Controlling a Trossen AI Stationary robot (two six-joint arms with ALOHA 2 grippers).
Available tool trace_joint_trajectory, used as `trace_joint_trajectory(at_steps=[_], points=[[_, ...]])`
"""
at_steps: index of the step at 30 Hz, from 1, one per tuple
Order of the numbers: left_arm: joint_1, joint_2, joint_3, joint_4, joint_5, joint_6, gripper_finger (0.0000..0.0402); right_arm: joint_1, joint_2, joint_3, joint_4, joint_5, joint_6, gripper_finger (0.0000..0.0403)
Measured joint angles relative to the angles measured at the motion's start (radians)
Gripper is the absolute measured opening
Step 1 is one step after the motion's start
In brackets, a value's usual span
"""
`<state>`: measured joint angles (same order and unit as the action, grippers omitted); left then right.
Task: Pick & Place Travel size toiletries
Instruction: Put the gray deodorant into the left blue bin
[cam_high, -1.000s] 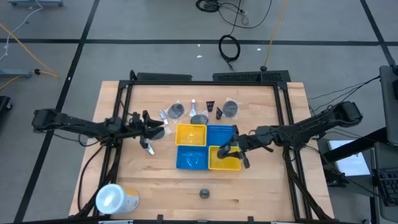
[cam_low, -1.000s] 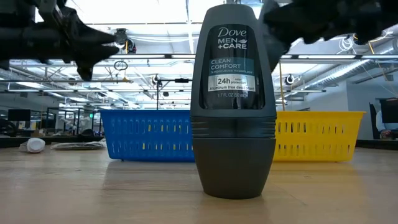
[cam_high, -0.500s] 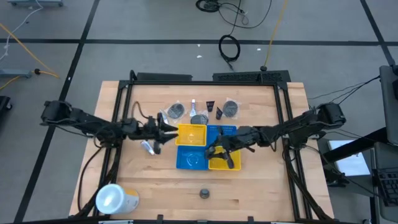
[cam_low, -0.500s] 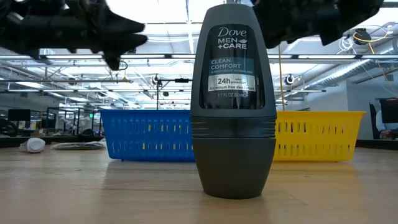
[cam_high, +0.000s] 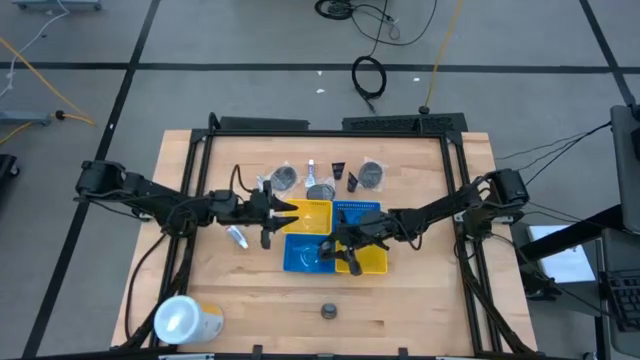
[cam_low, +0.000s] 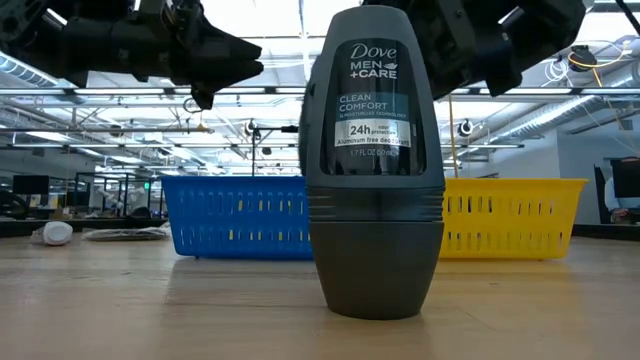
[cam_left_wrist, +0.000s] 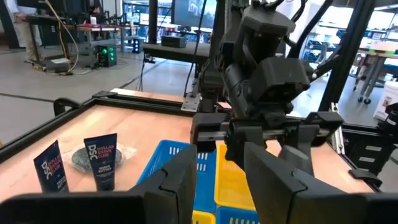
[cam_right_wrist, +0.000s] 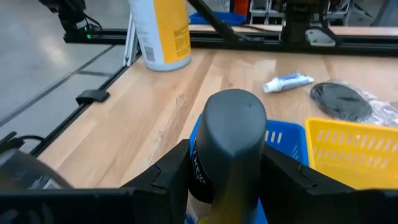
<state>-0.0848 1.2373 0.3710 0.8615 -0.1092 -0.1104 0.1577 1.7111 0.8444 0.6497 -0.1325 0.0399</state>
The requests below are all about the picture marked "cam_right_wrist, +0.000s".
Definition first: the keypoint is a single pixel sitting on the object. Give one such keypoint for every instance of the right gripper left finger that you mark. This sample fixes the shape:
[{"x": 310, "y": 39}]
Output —
[{"x": 161, "y": 193}]

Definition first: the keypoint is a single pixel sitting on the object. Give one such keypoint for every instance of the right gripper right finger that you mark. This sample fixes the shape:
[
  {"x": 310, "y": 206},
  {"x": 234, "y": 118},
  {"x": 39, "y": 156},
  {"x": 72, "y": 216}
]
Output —
[{"x": 298, "y": 193}]

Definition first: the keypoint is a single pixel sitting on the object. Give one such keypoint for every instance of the dark grey deodorant stick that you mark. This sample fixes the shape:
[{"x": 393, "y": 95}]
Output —
[{"x": 231, "y": 130}]

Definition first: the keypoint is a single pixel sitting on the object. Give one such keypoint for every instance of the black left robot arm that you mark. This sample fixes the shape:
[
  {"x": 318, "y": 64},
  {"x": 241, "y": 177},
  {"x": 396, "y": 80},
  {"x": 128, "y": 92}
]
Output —
[{"x": 297, "y": 21}]

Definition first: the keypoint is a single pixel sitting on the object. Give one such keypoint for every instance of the white travel toothpaste tube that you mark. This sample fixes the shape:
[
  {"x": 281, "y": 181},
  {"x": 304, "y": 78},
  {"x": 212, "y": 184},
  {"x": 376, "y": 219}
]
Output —
[{"x": 289, "y": 81}]

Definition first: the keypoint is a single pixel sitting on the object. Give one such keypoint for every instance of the blue slotted plastic basket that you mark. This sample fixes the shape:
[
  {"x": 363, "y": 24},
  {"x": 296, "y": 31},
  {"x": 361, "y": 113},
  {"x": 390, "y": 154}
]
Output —
[{"x": 286, "y": 140}]

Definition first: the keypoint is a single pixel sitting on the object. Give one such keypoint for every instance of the yellow slotted plastic basket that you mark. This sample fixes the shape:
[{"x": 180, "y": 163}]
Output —
[{"x": 351, "y": 155}]

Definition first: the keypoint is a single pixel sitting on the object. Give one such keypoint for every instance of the black disc in clear bag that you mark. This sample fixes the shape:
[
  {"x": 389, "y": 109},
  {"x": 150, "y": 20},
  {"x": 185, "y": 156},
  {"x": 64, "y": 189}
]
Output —
[{"x": 340, "y": 101}]

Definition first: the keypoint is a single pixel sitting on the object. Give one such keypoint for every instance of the white and yellow wipes canister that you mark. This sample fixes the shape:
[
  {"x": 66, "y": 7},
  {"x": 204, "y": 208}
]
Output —
[{"x": 161, "y": 31}]

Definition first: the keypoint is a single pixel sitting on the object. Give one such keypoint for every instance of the blue storage bin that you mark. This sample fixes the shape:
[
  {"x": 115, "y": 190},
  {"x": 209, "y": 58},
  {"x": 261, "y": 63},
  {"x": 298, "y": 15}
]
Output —
[{"x": 217, "y": 18}]

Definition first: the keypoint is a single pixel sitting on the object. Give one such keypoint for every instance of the black device with green light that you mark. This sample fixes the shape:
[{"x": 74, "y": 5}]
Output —
[{"x": 71, "y": 18}]

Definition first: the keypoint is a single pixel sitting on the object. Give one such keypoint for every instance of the black table edge bracket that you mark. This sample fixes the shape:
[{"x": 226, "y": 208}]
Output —
[{"x": 91, "y": 96}]

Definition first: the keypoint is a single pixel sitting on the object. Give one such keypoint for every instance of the black table-level camera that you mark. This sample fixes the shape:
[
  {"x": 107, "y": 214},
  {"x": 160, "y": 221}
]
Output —
[{"x": 28, "y": 171}]

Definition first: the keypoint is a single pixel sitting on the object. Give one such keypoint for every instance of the silver aluminium extrusion post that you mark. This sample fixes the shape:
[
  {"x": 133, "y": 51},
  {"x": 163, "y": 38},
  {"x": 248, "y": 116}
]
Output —
[{"x": 130, "y": 43}]

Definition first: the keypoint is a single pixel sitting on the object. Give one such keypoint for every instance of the black aluminium table frame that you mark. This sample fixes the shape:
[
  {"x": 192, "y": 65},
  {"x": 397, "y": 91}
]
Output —
[{"x": 248, "y": 43}]

